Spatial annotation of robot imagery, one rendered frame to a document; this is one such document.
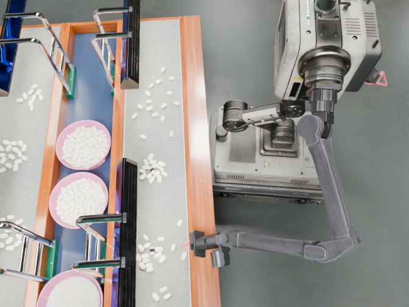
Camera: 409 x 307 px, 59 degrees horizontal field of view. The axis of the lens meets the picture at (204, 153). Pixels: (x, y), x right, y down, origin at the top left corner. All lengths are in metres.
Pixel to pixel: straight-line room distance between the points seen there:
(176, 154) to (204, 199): 0.27
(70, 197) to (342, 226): 1.20
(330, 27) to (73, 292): 1.42
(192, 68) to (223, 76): 0.94
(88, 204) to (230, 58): 1.77
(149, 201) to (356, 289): 1.42
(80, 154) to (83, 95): 0.39
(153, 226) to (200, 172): 0.33
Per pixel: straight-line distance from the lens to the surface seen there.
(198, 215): 1.64
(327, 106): 1.20
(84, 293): 1.70
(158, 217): 1.68
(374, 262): 2.58
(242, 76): 2.92
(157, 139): 1.82
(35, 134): 2.01
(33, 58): 2.29
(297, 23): 1.28
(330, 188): 1.16
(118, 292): 1.27
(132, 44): 1.70
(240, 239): 1.34
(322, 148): 1.17
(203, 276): 1.59
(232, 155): 2.05
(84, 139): 1.90
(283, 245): 1.24
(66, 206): 1.79
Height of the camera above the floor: 2.35
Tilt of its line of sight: 66 degrees down
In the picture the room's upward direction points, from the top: 2 degrees counter-clockwise
